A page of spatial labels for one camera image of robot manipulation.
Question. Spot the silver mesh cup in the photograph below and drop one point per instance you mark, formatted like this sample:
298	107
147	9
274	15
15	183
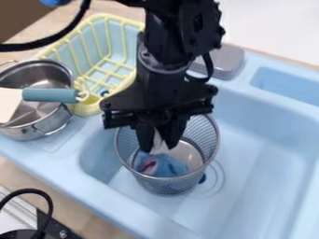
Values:
199	137

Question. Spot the blue toy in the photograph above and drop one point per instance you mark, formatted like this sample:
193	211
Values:
164	166

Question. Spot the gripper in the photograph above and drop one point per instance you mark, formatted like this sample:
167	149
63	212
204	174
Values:
160	93

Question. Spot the yellow dish rack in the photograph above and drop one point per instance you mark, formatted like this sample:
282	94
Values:
104	46

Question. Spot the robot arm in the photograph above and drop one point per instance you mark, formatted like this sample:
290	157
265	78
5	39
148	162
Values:
174	28

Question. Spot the silver pot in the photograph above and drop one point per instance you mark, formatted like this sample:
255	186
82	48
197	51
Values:
37	77

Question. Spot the grey tap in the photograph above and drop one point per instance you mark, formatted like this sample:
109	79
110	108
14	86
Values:
226	62

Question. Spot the light blue toy sink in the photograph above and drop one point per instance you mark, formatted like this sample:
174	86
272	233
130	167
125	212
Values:
257	130

